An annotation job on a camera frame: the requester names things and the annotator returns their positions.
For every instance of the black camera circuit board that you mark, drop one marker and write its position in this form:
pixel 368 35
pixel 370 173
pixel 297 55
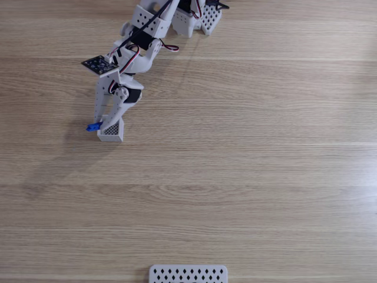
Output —
pixel 100 65

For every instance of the small white lattice crate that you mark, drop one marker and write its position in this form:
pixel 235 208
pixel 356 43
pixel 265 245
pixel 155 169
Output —
pixel 113 134

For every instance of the blue peg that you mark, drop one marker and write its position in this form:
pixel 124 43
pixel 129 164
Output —
pixel 92 126

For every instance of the white perforated plate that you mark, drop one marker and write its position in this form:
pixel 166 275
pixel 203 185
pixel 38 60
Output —
pixel 188 274

